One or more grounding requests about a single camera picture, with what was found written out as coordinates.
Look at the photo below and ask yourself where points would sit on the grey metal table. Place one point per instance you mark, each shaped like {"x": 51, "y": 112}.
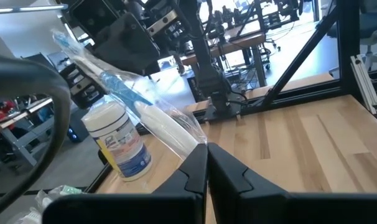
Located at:
{"x": 23, "y": 109}

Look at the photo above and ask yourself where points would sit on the green toothbrush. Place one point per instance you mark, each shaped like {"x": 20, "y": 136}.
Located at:
{"x": 67, "y": 189}

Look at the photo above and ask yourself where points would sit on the blue toothbrush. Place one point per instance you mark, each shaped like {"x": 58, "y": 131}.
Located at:
{"x": 157, "y": 121}

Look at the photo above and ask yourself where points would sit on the black drawer cart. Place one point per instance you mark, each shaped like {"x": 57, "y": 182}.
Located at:
{"x": 82, "y": 90}

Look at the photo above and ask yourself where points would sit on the wooden workbench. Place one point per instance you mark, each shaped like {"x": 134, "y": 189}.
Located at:
{"x": 238, "y": 42}

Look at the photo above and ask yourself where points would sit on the black aluminium table frame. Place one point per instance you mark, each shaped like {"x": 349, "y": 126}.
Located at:
{"x": 347, "y": 46}

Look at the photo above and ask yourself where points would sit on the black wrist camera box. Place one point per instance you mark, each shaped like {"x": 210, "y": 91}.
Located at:
{"x": 92, "y": 15}

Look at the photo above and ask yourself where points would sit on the black computer tower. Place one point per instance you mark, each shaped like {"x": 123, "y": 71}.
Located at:
{"x": 78, "y": 124}

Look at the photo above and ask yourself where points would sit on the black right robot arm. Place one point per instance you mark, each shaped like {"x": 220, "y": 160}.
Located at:
{"x": 207, "y": 62}

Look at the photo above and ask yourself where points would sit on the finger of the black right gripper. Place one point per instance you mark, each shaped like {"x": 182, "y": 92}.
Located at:
{"x": 129, "y": 49}

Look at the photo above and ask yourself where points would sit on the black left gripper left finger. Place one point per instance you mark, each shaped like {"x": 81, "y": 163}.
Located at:
{"x": 145, "y": 208}

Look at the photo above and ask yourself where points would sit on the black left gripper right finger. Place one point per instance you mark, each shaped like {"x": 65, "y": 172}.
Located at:
{"x": 269, "y": 208}

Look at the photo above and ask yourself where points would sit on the white wipes canister blue label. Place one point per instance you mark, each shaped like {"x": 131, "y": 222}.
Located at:
{"x": 117, "y": 140}

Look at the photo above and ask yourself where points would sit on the silver aluminium bracket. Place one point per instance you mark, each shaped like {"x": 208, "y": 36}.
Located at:
{"x": 365, "y": 84}

